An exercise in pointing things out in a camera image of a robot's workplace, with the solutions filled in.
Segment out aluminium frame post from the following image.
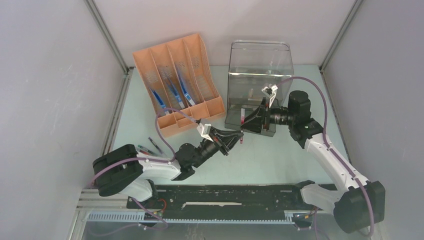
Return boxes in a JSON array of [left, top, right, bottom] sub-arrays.
[[83, 0, 130, 75], [319, 0, 366, 73]]

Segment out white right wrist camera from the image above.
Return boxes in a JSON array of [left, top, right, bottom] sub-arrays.
[[261, 84, 278, 107]]

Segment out aluminium frame post left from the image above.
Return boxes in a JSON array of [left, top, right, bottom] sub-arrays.
[[83, 0, 130, 75]]

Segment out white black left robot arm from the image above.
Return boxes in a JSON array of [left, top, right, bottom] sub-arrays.
[[92, 128, 244, 208]]

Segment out pink red gel pen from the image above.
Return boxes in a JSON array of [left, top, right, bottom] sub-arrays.
[[239, 108, 245, 144]]

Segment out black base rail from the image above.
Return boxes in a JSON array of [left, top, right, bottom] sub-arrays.
[[142, 184, 314, 224]]

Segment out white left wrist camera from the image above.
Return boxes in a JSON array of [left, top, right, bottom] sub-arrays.
[[196, 123, 213, 142]]

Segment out green gel pen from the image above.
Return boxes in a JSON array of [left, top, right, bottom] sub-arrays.
[[137, 145, 157, 156]]

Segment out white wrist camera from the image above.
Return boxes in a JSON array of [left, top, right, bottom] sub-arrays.
[[196, 123, 213, 142], [261, 84, 278, 107]]

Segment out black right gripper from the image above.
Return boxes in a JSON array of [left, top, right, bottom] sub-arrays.
[[240, 97, 296, 134]]

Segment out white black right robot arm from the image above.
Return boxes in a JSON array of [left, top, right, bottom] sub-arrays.
[[241, 90, 386, 234]]

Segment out orange plastic desk organizer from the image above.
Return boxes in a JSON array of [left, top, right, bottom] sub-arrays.
[[132, 33, 226, 137]]

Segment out blue folder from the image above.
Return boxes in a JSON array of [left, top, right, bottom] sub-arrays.
[[166, 78, 186, 109], [176, 68, 196, 106], [149, 87, 170, 115]]

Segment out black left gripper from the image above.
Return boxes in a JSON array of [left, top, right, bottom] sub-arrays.
[[191, 126, 243, 168]]

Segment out aluminium frame post right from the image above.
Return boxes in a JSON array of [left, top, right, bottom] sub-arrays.
[[319, 0, 366, 73]]

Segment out dark blue pen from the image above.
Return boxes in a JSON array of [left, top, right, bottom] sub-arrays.
[[148, 136, 166, 156]]

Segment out grey transparent drawer unit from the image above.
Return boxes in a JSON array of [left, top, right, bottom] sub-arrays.
[[224, 40, 294, 137]]

